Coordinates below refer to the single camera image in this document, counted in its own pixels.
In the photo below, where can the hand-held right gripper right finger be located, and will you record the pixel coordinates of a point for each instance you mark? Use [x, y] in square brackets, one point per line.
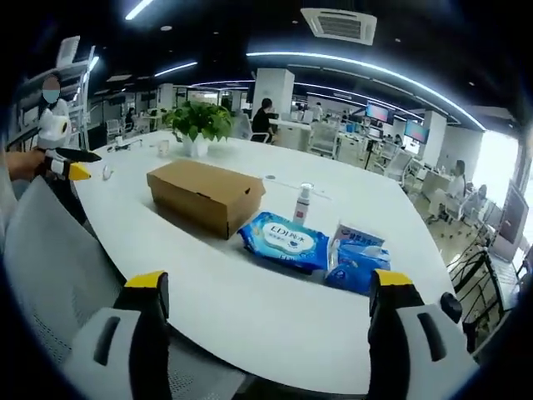
[395, 333]

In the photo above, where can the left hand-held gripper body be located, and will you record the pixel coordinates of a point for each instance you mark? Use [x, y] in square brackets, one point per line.
[52, 131]

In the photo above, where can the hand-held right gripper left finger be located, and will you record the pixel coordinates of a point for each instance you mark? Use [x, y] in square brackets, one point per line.
[137, 341]

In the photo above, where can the blue plastic packet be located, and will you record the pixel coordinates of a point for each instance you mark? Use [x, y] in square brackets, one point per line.
[354, 271]

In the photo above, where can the white blue carton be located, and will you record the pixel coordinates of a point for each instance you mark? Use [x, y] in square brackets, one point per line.
[358, 235]

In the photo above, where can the brown cardboard shoe box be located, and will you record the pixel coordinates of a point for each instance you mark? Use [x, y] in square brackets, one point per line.
[200, 196]

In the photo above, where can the blue wet wipes pack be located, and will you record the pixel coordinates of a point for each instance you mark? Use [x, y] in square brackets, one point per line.
[283, 241]

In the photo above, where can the clear pump bottle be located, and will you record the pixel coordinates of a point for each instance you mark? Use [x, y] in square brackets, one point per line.
[302, 208]

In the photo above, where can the small white object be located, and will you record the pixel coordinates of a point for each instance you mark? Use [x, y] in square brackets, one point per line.
[107, 171]

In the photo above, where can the white cup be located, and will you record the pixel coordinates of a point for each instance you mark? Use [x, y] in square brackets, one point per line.
[164, 148]

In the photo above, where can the grey mesh office chair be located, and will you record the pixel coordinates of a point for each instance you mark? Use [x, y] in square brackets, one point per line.
[54, 258]

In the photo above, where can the black metal chair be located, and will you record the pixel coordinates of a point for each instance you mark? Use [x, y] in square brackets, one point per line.
[483, 291]

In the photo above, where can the potted green plant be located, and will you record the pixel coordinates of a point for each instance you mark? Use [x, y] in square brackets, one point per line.
[200, 121]

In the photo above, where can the ceiling light strip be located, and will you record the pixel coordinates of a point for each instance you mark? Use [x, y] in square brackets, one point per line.
[333, 58]

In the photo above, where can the ceiling air conditioner unit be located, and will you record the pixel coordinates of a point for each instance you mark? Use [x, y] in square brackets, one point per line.
[339, 25]

